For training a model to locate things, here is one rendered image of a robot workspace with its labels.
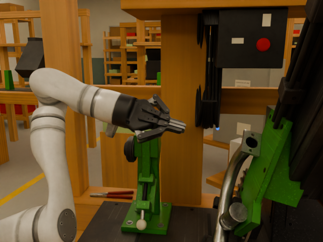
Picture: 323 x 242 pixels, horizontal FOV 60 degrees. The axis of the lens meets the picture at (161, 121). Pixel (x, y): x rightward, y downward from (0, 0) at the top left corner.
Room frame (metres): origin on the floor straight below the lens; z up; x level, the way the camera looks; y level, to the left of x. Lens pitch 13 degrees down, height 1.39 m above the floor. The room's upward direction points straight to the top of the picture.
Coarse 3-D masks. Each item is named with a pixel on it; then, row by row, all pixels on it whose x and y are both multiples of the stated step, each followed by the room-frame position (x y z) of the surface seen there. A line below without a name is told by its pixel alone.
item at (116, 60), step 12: (108, 36) 10.55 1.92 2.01; (120, 36) 10.45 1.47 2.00; (132, 36) 10.35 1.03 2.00; (156, 36) 10.10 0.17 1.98; (108, 48) 11.01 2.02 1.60; (132, 48) 10.40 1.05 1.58; (120, 60) 10.52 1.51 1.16; (120, 72) 10.54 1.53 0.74; (132, 72) 10.66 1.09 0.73; (108, 84) 10.82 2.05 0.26; (120, 84) 10.55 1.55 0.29
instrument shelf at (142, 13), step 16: (128, 0) 0.78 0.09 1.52; (144, 0) 0.77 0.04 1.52; (160, 0) 0.77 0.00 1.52; (176, 0) 0.76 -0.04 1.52; (192, 0) 0.75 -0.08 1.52; (208, 0) 0.75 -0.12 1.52; (224, 0) 0.74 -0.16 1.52; (240, 0) 0.74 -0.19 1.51; (256, 0) 0.73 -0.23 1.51; (272, 0) 0.73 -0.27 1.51; (288, 0) 0.72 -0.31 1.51; (304, 0) 0.72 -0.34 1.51; (144, 16) 0.92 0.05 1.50; (160, 16) 0.92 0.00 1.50; (288, 16) 0.92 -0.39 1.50; (304, 16) 0.92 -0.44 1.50
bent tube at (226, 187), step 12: (252, 132) 0.59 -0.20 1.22; (252, 144) 0.59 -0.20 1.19; (240, 156) 0.60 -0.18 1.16; (228, 168) 0.64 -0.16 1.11; (240, 168) 0.64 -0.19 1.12; (228, 180) 0.63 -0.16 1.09; (228, 192) 0.62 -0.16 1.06; (228, 204) 0.59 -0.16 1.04; (216, 228) 0.56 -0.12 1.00; (216, 240) 0.53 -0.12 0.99
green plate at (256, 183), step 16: (272, 112) 0.57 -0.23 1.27; (272, 128) 0.54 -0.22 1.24; (288, 128) 0.48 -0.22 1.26; (272, 144) 0.51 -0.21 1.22; (288, 144) 0.49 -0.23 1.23; (256, 160) 0.56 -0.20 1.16; (272, 160) 0.48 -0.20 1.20; (288, 160) 0.49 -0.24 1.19; (256, 176) 0.53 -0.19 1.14; (272, 176) 0.49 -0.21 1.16; (288, 176) 0.49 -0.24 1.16; (240, 192) 0.59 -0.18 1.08; (256, 192) 0.49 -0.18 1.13; (272, 192) 0.49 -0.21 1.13; (288, 192) 0.49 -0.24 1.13
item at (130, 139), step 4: (132, 136) 0.77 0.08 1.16; (128, 140) 0.75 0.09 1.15; (132, 140) 0.75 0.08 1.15; (124, 144) 0.76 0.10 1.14; (128, 144) 0.74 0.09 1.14; (132, 144) 0.74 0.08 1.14; (124, 148) 0.75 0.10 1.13; (128, 148) 0.73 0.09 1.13; (132, 148) 0.73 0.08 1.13; (124, 152) 0.75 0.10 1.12; (128, 152) 0.73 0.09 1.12; (132, 152) 0.73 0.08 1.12; (128, 156) 0.73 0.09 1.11; (132, 156) 0.73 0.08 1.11; (128, 160) 0.74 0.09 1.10; (132, 160) 0.74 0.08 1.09
